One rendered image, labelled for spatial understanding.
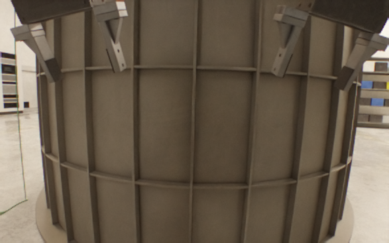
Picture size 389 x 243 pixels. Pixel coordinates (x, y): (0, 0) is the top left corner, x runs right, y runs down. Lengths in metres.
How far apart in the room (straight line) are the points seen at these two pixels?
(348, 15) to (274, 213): 0.68
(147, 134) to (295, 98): 0.52
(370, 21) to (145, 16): 0.57
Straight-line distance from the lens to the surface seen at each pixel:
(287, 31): 0.36
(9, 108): 8.28
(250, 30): 0.70
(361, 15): 0.40
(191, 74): 0.64
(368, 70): 6.86
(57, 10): 0.38
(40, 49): 0.43
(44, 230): 1.29
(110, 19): 0.34
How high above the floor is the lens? 0.69
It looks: 7 degrees down
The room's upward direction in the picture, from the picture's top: 2 degrees clockwise
